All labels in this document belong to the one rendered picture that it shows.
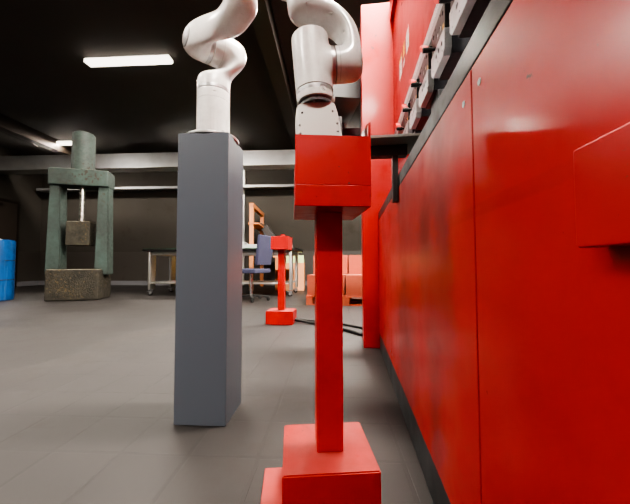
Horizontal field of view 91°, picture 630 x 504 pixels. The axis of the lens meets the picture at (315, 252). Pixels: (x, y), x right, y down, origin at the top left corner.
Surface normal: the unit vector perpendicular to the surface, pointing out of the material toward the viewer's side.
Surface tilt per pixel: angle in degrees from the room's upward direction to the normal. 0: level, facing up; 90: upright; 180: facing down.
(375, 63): 90
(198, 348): 90
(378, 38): 90
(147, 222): 90
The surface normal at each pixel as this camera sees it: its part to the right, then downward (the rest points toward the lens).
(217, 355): -0.05, -0.04
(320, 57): 0.17, -0.04
